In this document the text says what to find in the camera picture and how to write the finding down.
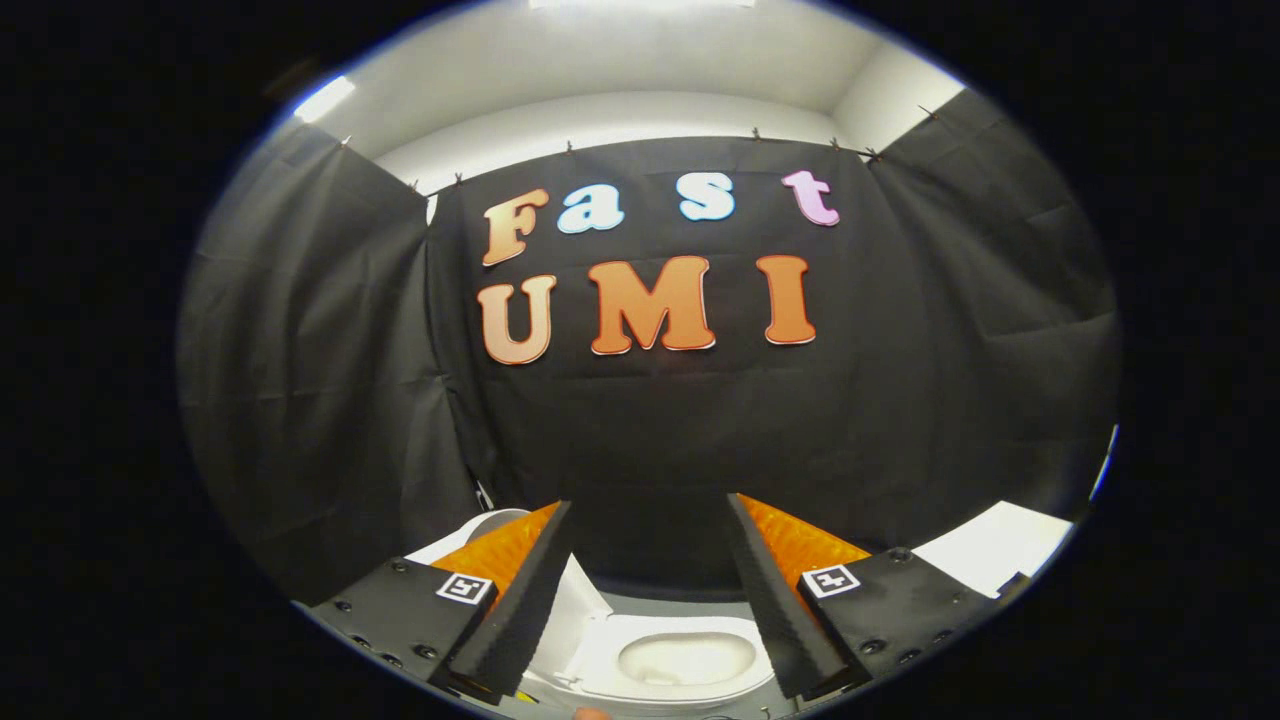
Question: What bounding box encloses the rectangular ceiling light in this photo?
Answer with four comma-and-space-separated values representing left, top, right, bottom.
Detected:
292, 75, 357, 124

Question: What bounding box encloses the black backdrop cloth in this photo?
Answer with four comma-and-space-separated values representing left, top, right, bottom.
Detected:
178, 88, 1121, 606

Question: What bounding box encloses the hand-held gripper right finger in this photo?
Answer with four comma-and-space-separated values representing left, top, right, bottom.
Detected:
726, 493, 1003, 701

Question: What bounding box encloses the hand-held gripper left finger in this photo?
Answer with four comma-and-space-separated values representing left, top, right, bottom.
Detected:
293, 500, 573, 707

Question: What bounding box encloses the white flat panel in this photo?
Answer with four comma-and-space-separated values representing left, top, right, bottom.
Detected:
915, 500, 1076, 599

